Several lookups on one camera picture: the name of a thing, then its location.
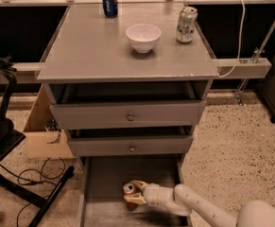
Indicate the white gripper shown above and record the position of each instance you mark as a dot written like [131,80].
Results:
[153,194]

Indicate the red coke can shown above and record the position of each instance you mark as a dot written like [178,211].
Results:
[129,189]

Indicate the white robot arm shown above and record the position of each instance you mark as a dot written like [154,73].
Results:
[182,200]

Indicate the grey bottom drawer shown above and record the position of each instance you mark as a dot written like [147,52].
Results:
[102,203]

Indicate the grey drawer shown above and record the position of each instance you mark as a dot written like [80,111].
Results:
[130,114]
[130,141]
[102,203]

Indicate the grey middle drawer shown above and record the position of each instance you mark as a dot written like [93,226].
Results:
[130,141]

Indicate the grey top drawer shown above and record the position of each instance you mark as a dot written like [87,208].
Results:
[130,114]

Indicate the grey drawer cabinet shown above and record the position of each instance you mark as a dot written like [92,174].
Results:
[92,61]

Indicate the green white soda can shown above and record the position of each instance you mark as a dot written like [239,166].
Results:
[186,25]

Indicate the blue pepsi can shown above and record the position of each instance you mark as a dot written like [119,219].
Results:
[110,8]

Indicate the cardboard box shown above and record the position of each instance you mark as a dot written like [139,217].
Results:
[40,142]

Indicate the black chair stand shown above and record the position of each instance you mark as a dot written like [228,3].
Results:
[9,140]

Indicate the white bowl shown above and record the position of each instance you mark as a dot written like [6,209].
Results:
[143,37]

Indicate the metal rail beam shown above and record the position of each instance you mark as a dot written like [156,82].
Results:
[242,69]

